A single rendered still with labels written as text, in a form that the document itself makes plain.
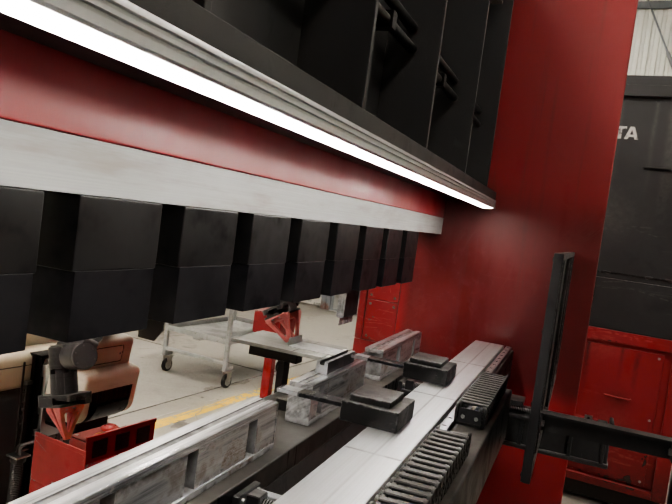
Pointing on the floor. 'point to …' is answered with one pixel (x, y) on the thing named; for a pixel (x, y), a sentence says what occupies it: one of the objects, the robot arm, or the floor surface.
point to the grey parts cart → (225, 329)
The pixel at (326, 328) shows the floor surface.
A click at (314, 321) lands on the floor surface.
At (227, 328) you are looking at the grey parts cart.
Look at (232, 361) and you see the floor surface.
